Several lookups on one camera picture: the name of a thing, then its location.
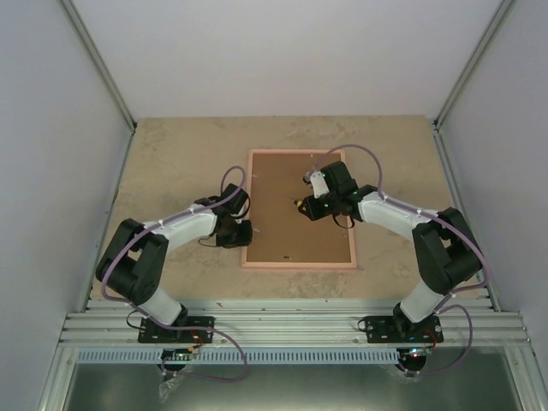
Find yellow handled screwdriver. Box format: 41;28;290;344
286;196;302;209

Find pink picture frame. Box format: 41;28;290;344
241;149;357;271

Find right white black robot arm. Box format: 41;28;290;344
295;161;485;342

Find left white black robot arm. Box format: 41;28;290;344
95;183;253;342

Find clear plastic bag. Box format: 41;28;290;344
158;375;182;403

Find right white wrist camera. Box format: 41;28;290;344
303;170;331;200

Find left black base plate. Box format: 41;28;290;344
137;316;215;345

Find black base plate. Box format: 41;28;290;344
357;315;444;344
137;316;215;345

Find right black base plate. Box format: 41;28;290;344
357;315;444;344

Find aluminium rail platform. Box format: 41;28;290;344
59;289;531;348

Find light blue cable duct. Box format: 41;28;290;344
76;347;433;366

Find aluminium corner post right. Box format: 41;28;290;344
432;0;517;132

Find aluminium corner post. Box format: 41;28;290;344
58;0;137;134
432;0;517;132

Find aluminium corner post left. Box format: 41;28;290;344
58;0;137;134

